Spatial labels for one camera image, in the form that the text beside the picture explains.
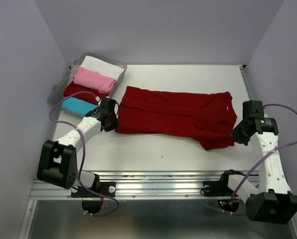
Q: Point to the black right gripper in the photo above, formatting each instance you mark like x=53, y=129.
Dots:
x=237, y=137

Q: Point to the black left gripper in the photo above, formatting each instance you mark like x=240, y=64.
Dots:
x=114, y=125

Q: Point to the clear plastic storage bin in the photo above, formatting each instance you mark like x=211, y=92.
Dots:
x=57, y=92

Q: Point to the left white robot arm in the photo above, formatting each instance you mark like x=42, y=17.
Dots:
x=58, y=164

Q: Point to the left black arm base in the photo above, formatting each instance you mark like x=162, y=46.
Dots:
x=104, y=188

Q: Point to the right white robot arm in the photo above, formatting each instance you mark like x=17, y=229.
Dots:
x=264, y=189

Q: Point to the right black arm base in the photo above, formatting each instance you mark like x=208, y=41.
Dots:
x=219, y=188

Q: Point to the rolled cyan t shirt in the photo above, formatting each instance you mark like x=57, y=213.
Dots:
x=78, y=106

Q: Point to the rolled pink t shirt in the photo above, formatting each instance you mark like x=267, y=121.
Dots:
x=94, y=81

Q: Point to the rolled dark red t shirt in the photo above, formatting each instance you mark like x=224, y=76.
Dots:
x=74, y=88

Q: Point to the rolled white t shirt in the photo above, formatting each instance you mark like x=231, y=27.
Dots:
x=101, y=67

